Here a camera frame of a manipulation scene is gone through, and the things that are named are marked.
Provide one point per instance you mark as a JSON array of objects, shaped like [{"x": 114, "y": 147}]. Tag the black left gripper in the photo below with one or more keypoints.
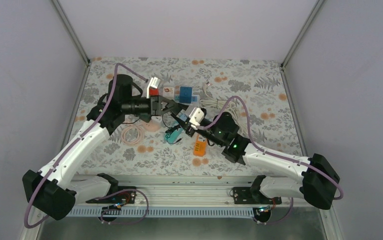
[{"x": 156, "y": 104}]

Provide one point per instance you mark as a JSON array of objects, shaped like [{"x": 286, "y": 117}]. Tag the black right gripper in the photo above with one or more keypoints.
[{"x": 186, "y": 126}]

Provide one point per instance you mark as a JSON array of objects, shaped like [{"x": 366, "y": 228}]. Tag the blue cube socket adapter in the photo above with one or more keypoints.
[{"x": 185, "y": 94}]

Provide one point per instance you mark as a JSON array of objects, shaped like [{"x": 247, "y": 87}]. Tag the black power adapter with cable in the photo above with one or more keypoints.
[{"x": 168, "y": 127}]

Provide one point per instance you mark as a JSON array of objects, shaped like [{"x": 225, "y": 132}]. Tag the white cube socket adapter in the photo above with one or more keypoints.
[{"x": 168, "y": 92}]

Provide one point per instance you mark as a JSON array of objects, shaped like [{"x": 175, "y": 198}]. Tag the orange power strip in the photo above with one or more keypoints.
[{"x": 200, "y": 146}]

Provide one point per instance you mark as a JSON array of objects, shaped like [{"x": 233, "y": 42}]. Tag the red cube socket adapter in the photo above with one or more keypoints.
[{"x": 154, "y": 91}]

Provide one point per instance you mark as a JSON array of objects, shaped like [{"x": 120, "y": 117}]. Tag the cyan small adapter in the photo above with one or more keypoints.
[{"x": 183, "y": 117}]

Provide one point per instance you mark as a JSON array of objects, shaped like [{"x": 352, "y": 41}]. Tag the white multicolour power strip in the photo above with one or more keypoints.
[{"x": 195, "y": 99}]

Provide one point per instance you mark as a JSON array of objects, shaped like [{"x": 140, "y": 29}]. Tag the teal power strip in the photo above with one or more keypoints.
[{"x": 172, "y": 135}]

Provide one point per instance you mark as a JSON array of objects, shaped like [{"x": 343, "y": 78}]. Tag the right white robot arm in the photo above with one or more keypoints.
[{"x": 310, "y": 178}]

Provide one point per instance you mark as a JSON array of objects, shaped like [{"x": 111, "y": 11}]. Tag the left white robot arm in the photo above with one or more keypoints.
[{"x": 51, "y": 188}]

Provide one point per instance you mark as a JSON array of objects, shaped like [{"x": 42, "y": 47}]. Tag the floral patterned table mat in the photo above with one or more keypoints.
[{"x": 264, "y": 104}]

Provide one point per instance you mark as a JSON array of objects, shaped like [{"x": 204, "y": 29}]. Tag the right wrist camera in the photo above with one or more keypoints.
[{"x": 195, "y": 115}]

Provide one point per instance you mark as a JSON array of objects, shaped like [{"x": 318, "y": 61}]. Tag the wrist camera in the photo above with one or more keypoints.
[
  {"x": 154, "y": 82},
  {"x": 195, "y": 115}
]

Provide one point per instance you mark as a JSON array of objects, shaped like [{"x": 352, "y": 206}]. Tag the pink round socket with cable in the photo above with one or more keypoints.
[{"x": 135, "y": 133}]

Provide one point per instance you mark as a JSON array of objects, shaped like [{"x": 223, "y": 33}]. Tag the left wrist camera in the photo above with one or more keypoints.
[{"x": 154, "y": 82}]

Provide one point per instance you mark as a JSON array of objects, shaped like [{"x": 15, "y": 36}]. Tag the aluminium front rail base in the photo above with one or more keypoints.
[{"x": 190, "y": 208}]

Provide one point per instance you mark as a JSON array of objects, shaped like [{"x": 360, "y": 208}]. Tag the aluminium corner frame post left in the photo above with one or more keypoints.
[{"x": 70, "y": 30}]

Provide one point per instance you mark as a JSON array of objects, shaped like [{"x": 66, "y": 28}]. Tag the aluminium corner frame post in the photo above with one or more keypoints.
[
  {"x": 70, "y": 30},
  {"x": 308, "y": 22}
]

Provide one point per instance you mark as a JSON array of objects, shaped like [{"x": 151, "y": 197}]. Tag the aluminium corner frame post right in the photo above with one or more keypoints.
[{"x": 308, "y": 22}]

